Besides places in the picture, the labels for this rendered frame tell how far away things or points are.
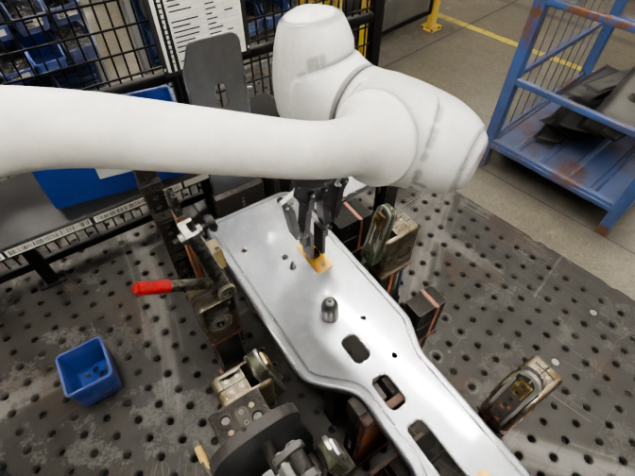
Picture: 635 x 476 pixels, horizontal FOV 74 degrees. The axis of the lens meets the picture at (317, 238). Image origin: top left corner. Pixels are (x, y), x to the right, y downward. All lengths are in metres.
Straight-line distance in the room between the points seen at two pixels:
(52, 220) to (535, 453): 1.11
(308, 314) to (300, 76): 0.41
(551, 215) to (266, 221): 1.96
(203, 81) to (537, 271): 1.00
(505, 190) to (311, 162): 2.32
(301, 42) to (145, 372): 0.84
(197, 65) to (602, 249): 2.19
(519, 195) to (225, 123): 2.39
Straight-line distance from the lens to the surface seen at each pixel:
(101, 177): 0.98
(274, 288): 0.80
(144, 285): 0.67
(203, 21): 1.11
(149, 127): 0.36
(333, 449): 0.57
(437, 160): 0.45
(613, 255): 2.58
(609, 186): 2.69
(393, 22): 3.85
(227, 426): 0.58
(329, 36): 0.52
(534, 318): 1.24
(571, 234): 2.57
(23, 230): 1.03
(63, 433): 1.14
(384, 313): 0.78
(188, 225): 0.64
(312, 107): 0.53
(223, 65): 0.84
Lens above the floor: 1.66
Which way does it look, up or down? 50 degrees down
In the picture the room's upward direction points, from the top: straight up
